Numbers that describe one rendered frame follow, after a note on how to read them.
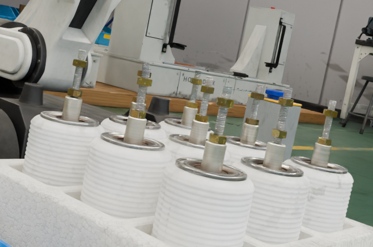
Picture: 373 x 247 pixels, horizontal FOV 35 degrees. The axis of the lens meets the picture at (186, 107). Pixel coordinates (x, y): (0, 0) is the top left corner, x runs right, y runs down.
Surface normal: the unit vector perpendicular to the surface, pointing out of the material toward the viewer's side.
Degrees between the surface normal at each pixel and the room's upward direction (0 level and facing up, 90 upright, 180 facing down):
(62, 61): 106
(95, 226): 90
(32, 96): 79
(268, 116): 90
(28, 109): 46
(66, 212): 90
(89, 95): 90
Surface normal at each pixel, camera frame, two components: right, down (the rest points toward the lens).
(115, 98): 0.72, 0.21
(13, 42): -0.67, -0.06
